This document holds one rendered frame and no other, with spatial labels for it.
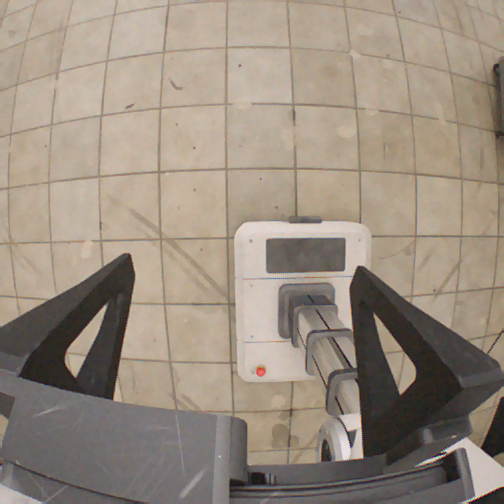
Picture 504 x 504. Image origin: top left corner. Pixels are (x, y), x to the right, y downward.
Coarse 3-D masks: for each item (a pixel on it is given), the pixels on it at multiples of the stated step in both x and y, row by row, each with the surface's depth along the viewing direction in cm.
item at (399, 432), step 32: (352, 288) 13; (384, 288) 11; (352, 320) 13; (384, 320) 10; (416, 320) 9; (416, 352) 8; (448, 352) 7; (480, 352) 7; (384, 384) 11; (416, 384) 8; (448, 384) 6; (480, 384) 6; (384, 416) 9; (416, 416) 8; (448, 416) 7; (384, 448) 9; (416, 448) 7; (288, 480) 8; (320, 480) 8
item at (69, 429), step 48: (96, 288) 10; (0, 336) 6; (48, 336) 7; (96, 336) 11; (0, 384) 5; (48, 384) 7; (96, 384) 10; (48, 432) 5; (96, 432) 5; (144, 432) 5; (192, 432) 5; (240, 432) 5; (96, 480) 4; (144, 480) 4; (192, 480) 4; (240, 480) 5
